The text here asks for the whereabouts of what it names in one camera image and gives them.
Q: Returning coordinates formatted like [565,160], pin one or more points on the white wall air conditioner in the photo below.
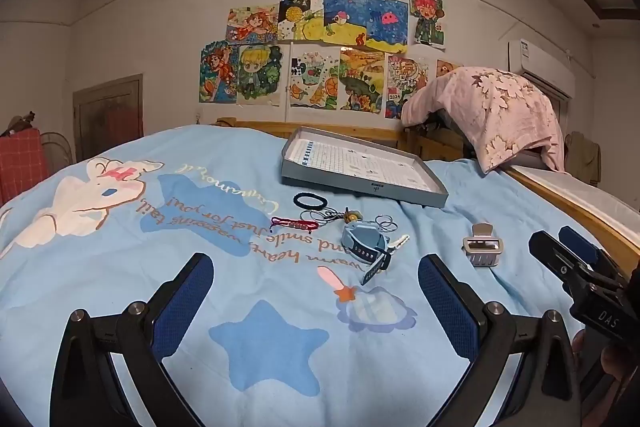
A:
[540,67]

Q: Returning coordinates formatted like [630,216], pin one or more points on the person's right hand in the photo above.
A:
[579,342]

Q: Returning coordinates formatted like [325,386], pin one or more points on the brown wooden door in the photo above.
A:
[107,117]

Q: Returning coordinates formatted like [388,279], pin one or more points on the wooden side bed frame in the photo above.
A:
[565,202]

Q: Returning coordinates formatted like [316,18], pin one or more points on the light blue printed blanket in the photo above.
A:
[150,257]

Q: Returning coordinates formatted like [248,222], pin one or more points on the blue wrist watch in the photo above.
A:
[362,239]

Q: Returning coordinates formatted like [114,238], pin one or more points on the green hanging jacket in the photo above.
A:
[582,157]

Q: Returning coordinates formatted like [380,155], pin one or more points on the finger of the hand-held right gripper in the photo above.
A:
[585,247]
[555,259]

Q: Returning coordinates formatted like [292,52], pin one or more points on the group of colourful wall drawings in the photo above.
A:
[320,72]

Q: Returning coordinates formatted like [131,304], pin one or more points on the grey shallow tray box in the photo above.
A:
[360,162]

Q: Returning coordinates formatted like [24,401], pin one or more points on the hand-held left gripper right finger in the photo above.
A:
[445,302]

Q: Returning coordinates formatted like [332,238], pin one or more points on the linked thin silver rings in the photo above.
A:
[386,222]

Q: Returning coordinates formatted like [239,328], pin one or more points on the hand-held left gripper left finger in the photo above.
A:
[185,302]

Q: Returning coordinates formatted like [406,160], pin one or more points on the small silver key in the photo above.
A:
[399,242]

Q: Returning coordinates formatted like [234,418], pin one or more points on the white mattress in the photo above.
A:
[580,189]

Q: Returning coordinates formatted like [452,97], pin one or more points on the yellow charm pendant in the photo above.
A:
[351,215]

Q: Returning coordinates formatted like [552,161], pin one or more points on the red plaid cloth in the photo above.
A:
[20,167]

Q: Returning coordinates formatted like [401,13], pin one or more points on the grey hair claw clip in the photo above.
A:
[481,249]

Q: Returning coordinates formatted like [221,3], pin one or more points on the pink floral quilt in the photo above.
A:
[500,112]

